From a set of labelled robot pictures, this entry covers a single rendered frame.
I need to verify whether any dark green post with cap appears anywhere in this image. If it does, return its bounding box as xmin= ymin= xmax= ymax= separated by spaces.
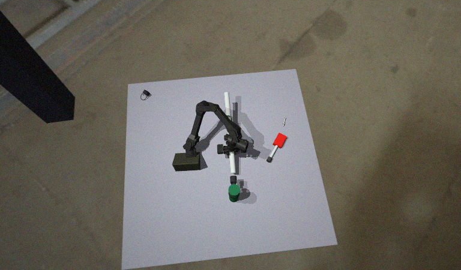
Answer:
xmin=229 ymin=184 xmax=240 ymax=202

